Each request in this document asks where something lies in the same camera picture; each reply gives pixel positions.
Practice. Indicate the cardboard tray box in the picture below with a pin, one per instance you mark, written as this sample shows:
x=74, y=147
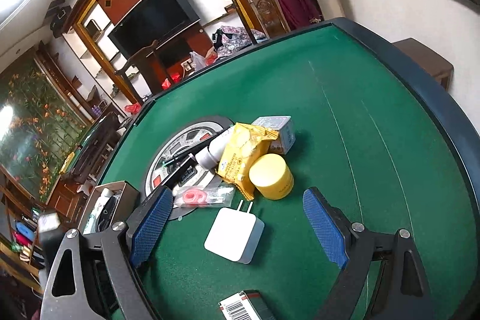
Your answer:
x=118, y=208

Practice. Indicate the wooden chair near table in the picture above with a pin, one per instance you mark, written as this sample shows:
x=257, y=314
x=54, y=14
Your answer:
x=149, y=65

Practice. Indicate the black marker green cap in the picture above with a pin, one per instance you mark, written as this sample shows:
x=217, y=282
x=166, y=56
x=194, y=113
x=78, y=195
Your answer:
x=194, y=149

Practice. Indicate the floral clothes pile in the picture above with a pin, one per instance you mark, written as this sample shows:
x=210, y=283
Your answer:
x=228, y=40

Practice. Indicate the small white teal box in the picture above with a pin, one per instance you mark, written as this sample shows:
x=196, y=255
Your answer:
x=286, y=133

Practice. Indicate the wooden clothes rack chair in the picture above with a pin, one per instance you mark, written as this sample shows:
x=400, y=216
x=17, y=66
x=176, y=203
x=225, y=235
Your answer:
x=261, y=15

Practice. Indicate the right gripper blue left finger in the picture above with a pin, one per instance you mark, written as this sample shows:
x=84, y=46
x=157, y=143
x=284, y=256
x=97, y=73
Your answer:
x=146, y=223

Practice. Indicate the white power adapter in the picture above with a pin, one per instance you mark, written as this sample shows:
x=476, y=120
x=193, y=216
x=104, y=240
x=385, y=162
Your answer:
x=235, y=234

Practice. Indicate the floral wall mural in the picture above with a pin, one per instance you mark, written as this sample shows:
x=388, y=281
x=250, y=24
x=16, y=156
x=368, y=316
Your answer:
x=38, y=128

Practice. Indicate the silver red box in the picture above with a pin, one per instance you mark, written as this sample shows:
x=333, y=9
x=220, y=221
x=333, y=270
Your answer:
x=245, y=305

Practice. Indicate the black television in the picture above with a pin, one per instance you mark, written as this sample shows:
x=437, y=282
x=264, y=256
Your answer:
x=151, y=20

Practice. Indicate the yellow snack packet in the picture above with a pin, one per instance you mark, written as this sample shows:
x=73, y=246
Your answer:
x=246, y=144

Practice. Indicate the yellow round jar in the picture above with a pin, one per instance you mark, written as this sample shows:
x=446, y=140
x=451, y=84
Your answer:
x=271, y=175

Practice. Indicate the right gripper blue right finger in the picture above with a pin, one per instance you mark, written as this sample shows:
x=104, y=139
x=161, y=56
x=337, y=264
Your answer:
x=329, y=225

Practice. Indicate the clear packet red rings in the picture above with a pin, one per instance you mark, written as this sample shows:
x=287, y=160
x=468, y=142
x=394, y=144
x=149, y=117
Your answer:
x=202, y=196

